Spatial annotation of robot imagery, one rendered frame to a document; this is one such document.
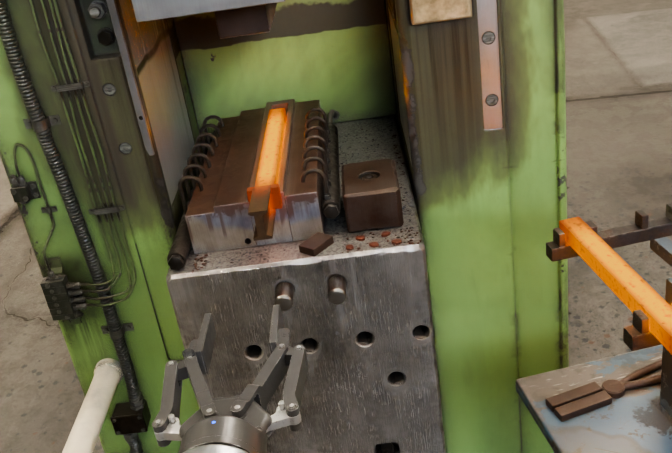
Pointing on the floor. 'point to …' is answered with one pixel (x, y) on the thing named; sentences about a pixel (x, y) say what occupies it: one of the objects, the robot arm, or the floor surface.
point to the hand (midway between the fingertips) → (242, 335)
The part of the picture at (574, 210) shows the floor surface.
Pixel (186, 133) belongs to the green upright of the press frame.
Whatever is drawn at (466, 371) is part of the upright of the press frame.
